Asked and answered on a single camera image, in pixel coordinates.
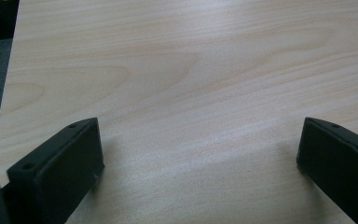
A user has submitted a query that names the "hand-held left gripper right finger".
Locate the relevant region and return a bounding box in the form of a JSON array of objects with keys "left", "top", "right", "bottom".
[{"left": 296, "top": 117, "right": 358, "bottom": 224}]

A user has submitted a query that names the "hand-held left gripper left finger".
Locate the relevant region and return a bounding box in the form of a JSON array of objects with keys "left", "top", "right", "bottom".
[{"left": 1, "top": 117, "right": 105, "bottom": 224}]

